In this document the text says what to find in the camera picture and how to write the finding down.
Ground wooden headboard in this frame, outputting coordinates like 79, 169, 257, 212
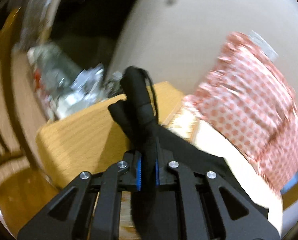
281, 172, 298, 210

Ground pink polka dot pillow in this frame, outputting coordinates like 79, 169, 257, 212
182, 31, 298, 153
243, 103, 298, 194

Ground right pink polka dot pillow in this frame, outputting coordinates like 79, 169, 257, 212
243, 103, 298, 194

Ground black television screen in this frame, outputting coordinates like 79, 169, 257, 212
50, 0, 137, 69

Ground cluttered side table items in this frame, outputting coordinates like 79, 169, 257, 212
27, 42, 122, 121

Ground cream patterned bed sheet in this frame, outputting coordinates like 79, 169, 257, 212
36, 82, 283, 231

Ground black pants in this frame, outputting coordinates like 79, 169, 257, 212
107, 65, 269, 240

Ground left pink polka dot pillow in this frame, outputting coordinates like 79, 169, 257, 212
182, 31, 298, 153

